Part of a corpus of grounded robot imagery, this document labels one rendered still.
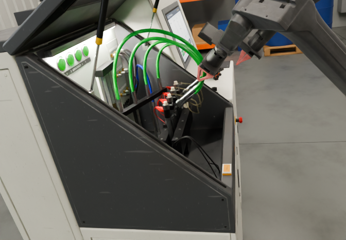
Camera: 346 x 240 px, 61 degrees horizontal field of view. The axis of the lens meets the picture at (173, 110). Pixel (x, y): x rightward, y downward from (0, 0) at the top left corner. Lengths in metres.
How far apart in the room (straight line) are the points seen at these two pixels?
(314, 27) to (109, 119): 0.59
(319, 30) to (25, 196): 1.09
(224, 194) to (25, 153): 0.67
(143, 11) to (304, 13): 1.04
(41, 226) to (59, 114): 0.53
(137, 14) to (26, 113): 0.75
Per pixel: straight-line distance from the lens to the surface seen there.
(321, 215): 2.31
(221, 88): 1.68
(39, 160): 1.10
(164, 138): 1.24
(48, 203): 1.22
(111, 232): 1.19
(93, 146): 0.96
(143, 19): 1.50
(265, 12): 0.54
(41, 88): 0.95
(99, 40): 0.84
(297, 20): 0.54
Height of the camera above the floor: 1.59
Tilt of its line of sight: 24 degrees down
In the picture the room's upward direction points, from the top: 9 degrees counter-clockwise
